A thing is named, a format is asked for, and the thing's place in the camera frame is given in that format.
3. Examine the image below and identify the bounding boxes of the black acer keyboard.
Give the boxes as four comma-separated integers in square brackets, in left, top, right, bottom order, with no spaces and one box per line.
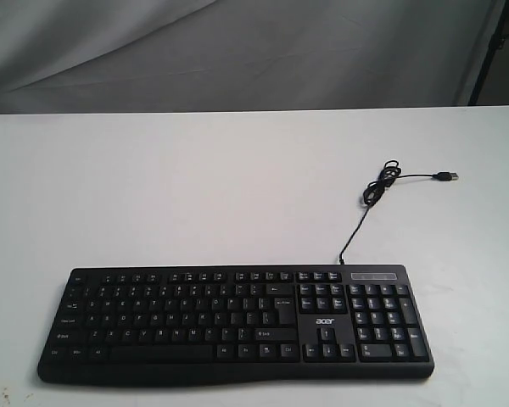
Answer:
[37,265,434,387]

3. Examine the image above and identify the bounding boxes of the black USB cable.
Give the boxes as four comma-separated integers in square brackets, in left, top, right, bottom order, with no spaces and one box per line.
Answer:
[338,159,460,266]

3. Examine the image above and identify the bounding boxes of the grey backdrop cloth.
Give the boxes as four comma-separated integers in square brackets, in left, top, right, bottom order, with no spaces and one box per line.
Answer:
[0,1,508,114]

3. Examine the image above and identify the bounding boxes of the black tripod stand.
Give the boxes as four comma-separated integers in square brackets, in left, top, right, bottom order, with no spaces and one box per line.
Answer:
[467,0,509,106]

